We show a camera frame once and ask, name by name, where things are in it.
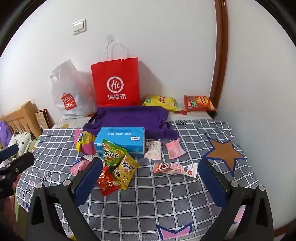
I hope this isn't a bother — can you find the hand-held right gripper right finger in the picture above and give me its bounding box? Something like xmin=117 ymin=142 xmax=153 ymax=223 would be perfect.
xmin=198 ymin=159 xmax=274 ymax=241

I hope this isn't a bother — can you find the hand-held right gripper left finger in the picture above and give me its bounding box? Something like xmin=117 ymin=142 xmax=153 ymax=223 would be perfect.
xmin=26 ymin=157 xmax=103 ymax=241

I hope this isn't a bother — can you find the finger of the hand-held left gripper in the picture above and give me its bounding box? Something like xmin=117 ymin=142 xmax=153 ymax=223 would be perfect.
xmin=0 ymin=144 xmax=19 ymax=161
xmin=0 ymin=152 xmax=35 ymax=200

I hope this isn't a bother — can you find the pink cartoon snack packet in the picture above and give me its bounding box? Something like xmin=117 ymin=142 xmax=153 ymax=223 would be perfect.
xmin=70 ymin=154 xmax=103 ymax=175

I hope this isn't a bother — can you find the red and gold snack packet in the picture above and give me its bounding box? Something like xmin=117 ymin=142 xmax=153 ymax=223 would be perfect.
xmin=97 ymin=166 xmax=123 ymax=197

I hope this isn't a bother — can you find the green triangular snack packet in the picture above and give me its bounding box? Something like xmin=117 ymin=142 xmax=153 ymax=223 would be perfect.
xmin=102 ymin=138 xmax=127 ymax=166

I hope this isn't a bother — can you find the pink and yellow snack packet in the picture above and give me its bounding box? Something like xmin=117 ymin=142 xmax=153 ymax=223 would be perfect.
xmin=74 ymin=129 xmax=97 ymax=155

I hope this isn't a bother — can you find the yellow triangular snack packet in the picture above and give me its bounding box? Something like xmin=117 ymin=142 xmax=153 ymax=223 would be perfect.
xmin=115 ymin=153 xmax=140 ymax=191

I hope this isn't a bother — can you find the pale pink snack packet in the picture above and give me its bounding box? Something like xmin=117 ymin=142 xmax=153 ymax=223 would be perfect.
xmin=143 ymin=140 xmax=162 ymax=161

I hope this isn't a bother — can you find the purple fabric tray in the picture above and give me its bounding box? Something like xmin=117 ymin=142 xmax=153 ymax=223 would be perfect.
xmin=83 ymin=105 xmax=179 ymax=141

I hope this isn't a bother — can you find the white floral cloth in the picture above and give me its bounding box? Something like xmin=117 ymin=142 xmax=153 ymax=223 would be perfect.
xmin=8 ymin=132 xmax=33 ymax=153

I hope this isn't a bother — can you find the purple cloth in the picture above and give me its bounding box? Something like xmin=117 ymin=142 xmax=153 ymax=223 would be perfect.
xmin=0 ymin=122 xmax=12 ymax=149

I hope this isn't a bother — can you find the wooden headboard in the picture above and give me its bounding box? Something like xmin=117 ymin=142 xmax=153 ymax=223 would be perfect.
xmin=0 ymin=101 xmax=43 ymax=149

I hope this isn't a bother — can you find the patterned box with red edge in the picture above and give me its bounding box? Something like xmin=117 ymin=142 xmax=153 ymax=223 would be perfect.
xmin=35 ymin=109 xmax=55 ymax=130

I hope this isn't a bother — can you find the blue tissue pack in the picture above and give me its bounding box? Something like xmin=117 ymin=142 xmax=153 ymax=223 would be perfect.
xmin=94 ymin=126 xmax=146 ymax=158

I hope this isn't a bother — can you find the grey checked blanket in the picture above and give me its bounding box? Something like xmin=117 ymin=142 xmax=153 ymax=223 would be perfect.
xmin=14 ymin=120 xmax=259 ymax=241

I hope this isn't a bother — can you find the orange chips bag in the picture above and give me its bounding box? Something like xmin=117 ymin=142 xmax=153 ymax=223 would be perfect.
xmin=183 ymin=95 xmax=216 ymax=112

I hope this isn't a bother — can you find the white plastic bag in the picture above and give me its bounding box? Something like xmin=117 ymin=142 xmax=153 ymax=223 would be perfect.
xmin=49 ymin=60 xmax=96 ymax=120

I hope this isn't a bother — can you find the yellow chips bag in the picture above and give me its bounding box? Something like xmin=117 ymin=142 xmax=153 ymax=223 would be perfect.
xmin=142 ymin=95 xmax=179 ymax=112

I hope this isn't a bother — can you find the red paper bag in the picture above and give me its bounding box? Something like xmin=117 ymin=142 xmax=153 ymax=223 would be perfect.
xmin=91 ymin=39 xmax=141 ymax=107

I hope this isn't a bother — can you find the brown wooden door frame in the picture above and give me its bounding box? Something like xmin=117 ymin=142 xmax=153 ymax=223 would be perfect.
xmin=209 ymin=0 xmax=229 ymax=113

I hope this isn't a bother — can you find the white light switch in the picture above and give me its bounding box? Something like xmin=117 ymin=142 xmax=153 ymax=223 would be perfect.
xmin=72 ymin=19 xmax=87 ymax=36

